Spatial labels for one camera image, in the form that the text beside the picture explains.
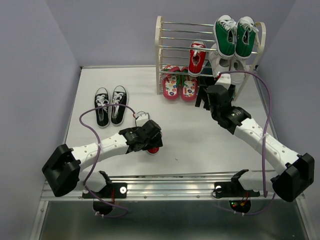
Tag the left black sneaker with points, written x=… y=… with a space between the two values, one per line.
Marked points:
x=101 y=99

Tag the right white shoe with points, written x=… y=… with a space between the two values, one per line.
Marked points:
x=237 y=65

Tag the cream metal shoe shelf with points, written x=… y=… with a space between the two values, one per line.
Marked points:
x=172 y=47

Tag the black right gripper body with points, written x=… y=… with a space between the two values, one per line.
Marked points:
x=214 y=114

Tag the dark green shoe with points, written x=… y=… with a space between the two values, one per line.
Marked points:
x=204 y=81
x=232 y=91

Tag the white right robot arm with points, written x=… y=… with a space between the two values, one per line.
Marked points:
x=292 y=172

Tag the left dark green shoe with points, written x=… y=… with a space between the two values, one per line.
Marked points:
x=204 y=81

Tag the pink patterned sandal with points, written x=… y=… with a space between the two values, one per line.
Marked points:
x=189 y=86
x=170 y=82

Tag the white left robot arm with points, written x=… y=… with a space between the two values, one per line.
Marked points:
x=66 y=167

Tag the right green sneaker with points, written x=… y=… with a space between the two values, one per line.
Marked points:
x=246 y=31

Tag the left green sneaker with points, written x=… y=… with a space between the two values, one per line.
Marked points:
x=223 y=30

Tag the right black sneaker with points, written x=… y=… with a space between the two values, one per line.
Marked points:
x=119 y=99

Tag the black sneaker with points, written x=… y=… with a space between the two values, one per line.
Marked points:
x=119 y=99
x=101 y=99

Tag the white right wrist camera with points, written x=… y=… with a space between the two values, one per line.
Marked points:
x=224 y=80

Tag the left white shoe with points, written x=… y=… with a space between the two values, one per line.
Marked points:
x=218 y=64

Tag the green sneaker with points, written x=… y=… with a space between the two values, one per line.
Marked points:
x=223 y=30
x=246 y=31

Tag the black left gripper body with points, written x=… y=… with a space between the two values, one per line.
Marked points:
x=155 y=142

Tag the right dark green shoe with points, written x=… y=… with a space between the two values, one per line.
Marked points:
x=232 y=91

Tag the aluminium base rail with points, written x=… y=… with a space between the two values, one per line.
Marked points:
x=177 y=187

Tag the red sneaker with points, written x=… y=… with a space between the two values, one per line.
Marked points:
x=153 y=151
x=197 y=55

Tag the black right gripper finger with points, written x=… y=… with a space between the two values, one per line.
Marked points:
x=201 y=97
x=206 y=103

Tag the white shoe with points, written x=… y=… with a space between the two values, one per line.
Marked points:
x=218 y=64
x=237 y=65

